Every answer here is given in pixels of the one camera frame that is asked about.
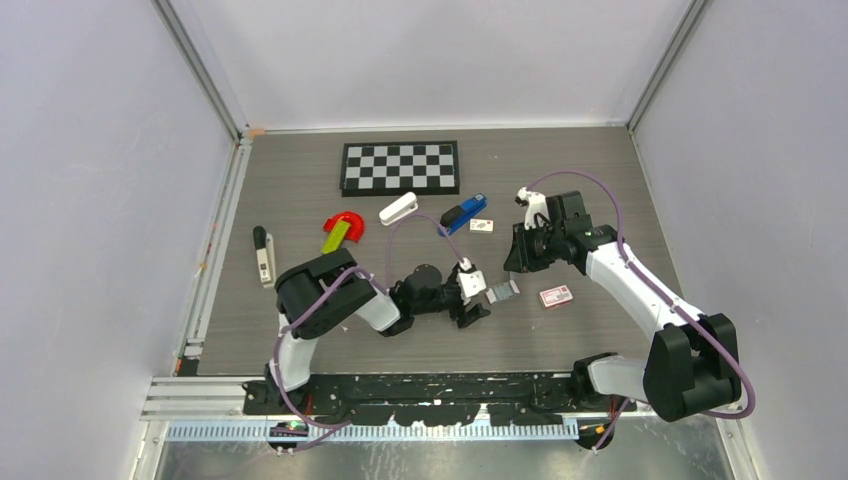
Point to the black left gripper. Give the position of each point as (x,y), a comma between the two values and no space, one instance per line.
(463,317)

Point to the red white staple box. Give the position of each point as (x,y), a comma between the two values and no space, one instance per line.
(556,296)

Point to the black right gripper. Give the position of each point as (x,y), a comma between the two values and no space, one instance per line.
(521,259)

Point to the green lego brick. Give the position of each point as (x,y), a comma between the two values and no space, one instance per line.
(336,234)

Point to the black and white stapler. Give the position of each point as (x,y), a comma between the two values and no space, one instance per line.
(265,257)

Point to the checkerboard calibration board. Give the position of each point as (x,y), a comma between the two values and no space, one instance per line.
(373,169)

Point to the blue stapler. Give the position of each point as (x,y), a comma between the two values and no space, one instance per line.
(459,215)

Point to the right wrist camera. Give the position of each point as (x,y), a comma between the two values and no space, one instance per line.
(536,209)

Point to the red arch toy block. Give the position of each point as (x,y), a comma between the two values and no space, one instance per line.
(357,224)

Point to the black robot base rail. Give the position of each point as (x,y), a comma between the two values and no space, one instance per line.
(435,399)

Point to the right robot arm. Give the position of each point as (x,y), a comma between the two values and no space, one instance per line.
(692,366)

